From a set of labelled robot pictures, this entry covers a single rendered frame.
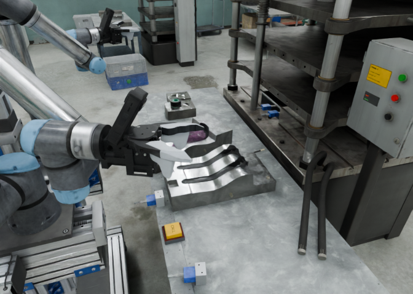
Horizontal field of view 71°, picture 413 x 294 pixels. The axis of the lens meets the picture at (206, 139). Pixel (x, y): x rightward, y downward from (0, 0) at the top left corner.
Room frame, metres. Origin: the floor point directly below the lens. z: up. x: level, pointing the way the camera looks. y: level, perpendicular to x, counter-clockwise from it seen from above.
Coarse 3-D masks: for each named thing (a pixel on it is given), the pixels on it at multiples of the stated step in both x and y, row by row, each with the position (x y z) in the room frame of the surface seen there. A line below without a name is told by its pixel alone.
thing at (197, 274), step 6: (198, 264) 0.63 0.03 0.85; (204, 264) 0.63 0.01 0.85; (186, 270) 0.61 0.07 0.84; (192, 270) 0.61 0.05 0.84; (198, 270) 0.61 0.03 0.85; (204, 270) 0.61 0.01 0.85; (168, 276) 0.60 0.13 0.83; (174, 276) 0.60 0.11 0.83; (180, 276) 0.60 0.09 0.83; (186, 276) 0.59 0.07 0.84; (192, 276) 0.59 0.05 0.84; (198, 276) 0.59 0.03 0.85; (204, 276) 0.59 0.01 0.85; (186, 282) 0.58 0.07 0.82; (198, 282) 0.59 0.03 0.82; (204, 282) 0.59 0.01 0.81
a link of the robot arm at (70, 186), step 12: (48, 168) 0.47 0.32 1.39; (60, 168) 0.47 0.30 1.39; (72, 168) 0.48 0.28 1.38; (84, 168) 0.51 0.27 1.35; (60, 180) 0.47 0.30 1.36; (72, 180) 0.48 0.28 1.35; (84, 180) 0.50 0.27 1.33; (60, 192) 0.47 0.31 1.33; (72, 192) 0.47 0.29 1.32; (84, 192) 0.49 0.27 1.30
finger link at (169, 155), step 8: (152, 144) 0.43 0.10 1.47; (160, 144) 0.43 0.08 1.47; (160, 152) 0.41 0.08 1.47; (168, 152) 0.41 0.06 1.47; (176, 152) 0.41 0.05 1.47; (184, 152) 0.41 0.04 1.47; (152, 160) 0.43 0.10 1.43; (160, 160) 0.42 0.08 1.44; (168, 160) 0.40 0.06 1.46; (176, 160) 0.40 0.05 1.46; (184, 160) 0.39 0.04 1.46; (160, 168) 0.42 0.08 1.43; (168, 168) 0.41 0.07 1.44; (168, 176) 0.40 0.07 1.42
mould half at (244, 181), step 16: (192, 160) 1.20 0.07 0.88; (224, 160) 1.15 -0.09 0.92; (256, 160) 1.23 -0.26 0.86; (176, 176) 1.06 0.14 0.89; (192, 176) 1.07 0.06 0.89; (224, 176) 1.04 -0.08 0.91; (240, 176) 1.01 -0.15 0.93; (256, 176) 1.10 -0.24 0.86; (272, 176) 1.10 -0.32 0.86; (176, 192) 0.95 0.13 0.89; (192, 192) 0.96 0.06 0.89; (208, 192) 0.97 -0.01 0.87; (224, 192) 0.99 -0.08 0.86; (240, 192) 1.01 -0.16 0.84; (256, 192) 1.04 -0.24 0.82; (176, 208) 0.93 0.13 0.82
